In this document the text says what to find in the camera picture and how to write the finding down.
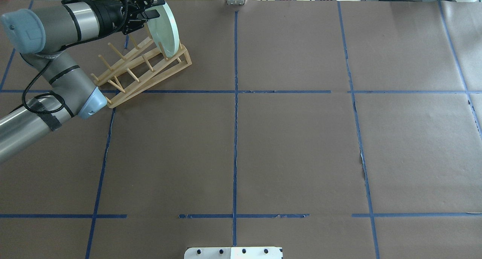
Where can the light green round plate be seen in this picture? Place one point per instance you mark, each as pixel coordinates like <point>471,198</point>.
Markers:
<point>163,29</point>

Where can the wooden dish rack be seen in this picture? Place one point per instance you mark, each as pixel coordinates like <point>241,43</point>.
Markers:
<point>139,69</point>

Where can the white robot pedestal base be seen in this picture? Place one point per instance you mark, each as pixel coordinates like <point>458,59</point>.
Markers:
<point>268,252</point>

